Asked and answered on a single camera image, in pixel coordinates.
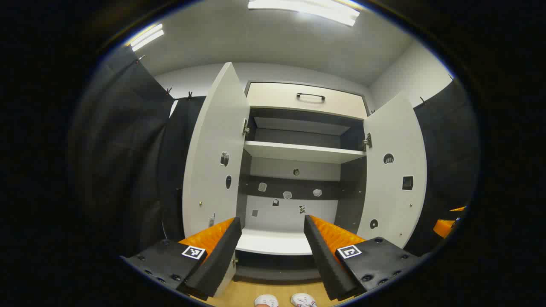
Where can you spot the metal door hinge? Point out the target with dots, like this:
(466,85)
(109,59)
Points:
(245,128)
(367,141)

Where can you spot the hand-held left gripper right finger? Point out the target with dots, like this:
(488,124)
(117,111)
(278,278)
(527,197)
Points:
(324,264)

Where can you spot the white striped canvas shoe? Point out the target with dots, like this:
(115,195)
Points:
(266,301)
(303,300)

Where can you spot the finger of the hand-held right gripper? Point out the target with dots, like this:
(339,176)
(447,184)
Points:
(458,209)
(443,228)

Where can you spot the white cabinet door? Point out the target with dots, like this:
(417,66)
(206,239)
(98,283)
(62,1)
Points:
(213,149)
(392,196)

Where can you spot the white shoe cabinet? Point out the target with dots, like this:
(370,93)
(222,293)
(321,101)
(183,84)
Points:
(294,213)

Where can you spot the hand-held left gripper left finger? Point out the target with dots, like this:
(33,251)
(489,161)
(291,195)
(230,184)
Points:
(217,264)

